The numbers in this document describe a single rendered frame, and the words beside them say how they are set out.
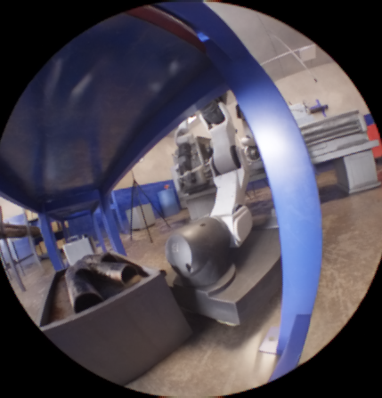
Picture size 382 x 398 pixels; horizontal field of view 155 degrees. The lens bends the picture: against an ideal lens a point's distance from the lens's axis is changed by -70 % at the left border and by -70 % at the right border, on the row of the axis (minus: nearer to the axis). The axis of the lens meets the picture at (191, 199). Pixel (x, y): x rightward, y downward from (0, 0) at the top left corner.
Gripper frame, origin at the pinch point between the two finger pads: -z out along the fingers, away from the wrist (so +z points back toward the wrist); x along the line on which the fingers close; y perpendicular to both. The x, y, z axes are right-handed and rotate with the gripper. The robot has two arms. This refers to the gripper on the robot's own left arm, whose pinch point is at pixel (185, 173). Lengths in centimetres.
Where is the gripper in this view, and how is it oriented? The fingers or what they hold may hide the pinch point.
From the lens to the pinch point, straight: 84.6
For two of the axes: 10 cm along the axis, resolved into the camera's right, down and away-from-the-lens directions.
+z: -0.5, -9.9, 1.5
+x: 3.7, 1.2, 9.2
